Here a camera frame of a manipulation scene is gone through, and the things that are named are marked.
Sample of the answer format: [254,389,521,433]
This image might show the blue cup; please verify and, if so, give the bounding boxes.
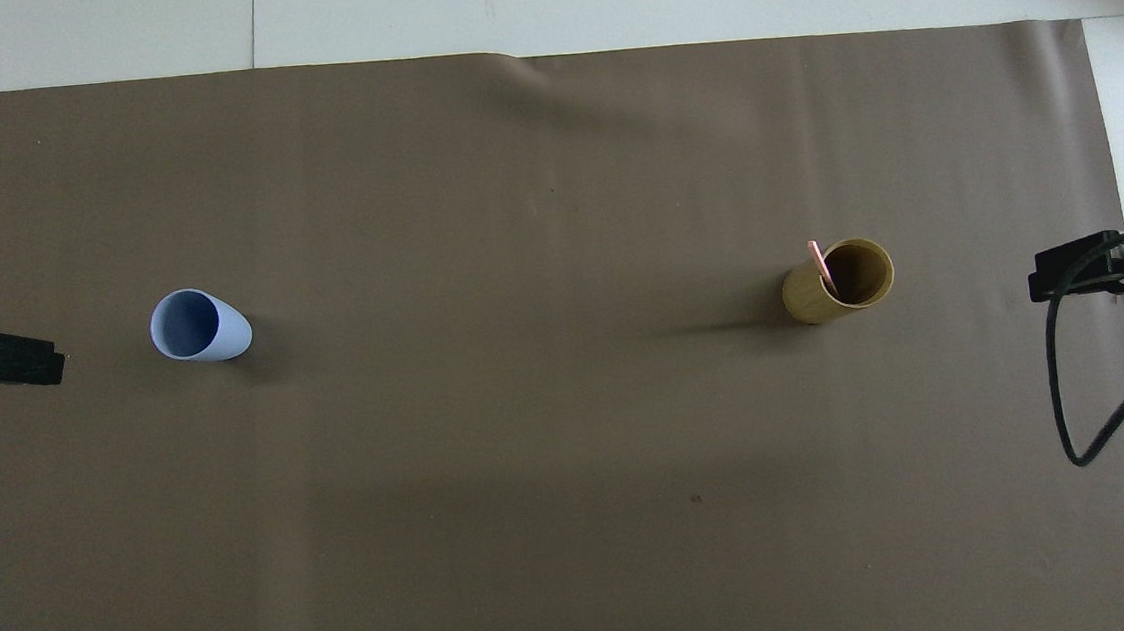
[146,283,255,368]

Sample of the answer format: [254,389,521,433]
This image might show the yellow-brown cup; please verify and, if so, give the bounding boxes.
[778,234,899,328]

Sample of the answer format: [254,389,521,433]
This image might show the pink chopstick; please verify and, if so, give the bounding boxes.
[807,238,840,301]

